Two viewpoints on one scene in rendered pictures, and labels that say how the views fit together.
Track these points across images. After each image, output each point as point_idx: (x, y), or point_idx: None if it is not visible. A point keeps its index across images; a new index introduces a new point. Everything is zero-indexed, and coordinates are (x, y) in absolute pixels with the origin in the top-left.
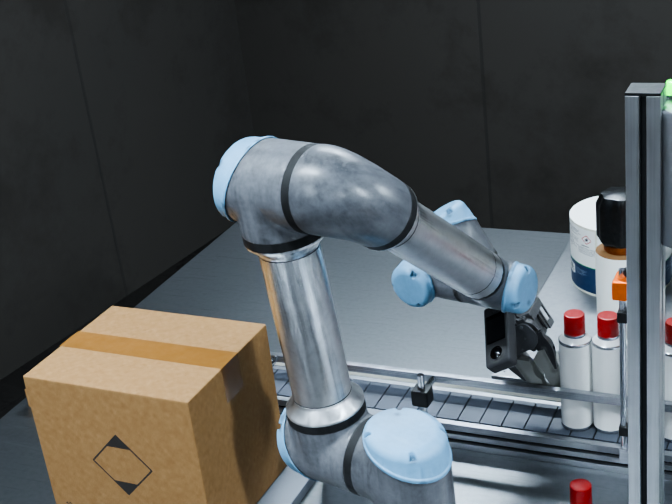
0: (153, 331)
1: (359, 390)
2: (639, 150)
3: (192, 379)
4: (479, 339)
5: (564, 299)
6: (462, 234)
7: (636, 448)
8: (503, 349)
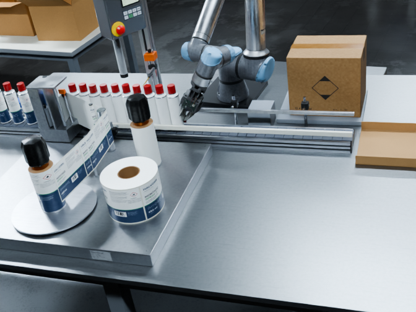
0: (330, 51)
1: (244, 52)
2: None
3: (300, 40)
4: (219, 184)
5: (171, 187)
6: (201, 12)
7: None
8: None
